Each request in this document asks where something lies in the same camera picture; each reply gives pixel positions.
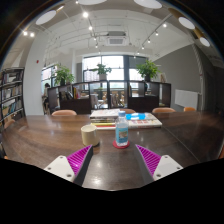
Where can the seated person in background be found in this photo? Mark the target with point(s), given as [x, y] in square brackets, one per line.
[45, 97]

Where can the ceiling air conditioner unit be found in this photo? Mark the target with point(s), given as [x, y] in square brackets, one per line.
[116, 38]

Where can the orange chair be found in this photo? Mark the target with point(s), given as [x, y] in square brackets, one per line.
[187, 109]
[64, 113]
[163, 110]

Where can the orange chair far right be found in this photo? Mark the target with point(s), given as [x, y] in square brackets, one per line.
[187, 109]

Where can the white wall radiator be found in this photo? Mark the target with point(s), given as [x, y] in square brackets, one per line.
[184, 98]

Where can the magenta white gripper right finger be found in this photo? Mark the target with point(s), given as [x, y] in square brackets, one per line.
[153, 166]

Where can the stack of books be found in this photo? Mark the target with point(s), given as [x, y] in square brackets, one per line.
[104, 119]

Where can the orange chair middle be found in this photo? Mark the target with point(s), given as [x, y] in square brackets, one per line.
[163, 110]

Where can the potted green plant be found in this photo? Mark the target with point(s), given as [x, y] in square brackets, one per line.
[102, 71]
[63, 75]
[147, 70]

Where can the bookshelf with books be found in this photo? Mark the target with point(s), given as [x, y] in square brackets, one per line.
[11, 95]

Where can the clear water bottle blue cap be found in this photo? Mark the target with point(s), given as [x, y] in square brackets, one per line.
[121, 129]

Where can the left potted green plant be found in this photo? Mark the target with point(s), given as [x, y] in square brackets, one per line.
[63, 75]

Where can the orange chair far left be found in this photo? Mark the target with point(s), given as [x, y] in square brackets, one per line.
[64, 113]

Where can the middle potted green plant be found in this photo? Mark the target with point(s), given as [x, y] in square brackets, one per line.
[102, 71]

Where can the red round coaster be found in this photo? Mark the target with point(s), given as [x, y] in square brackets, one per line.
[120, 146]

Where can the right potted green plant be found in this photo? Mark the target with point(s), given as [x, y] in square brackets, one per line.
[147, 70]

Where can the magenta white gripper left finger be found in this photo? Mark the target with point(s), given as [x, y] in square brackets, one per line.
[73, 167]

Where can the dark wooden divider shelf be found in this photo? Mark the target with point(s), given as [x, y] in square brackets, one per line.
[84, 97]

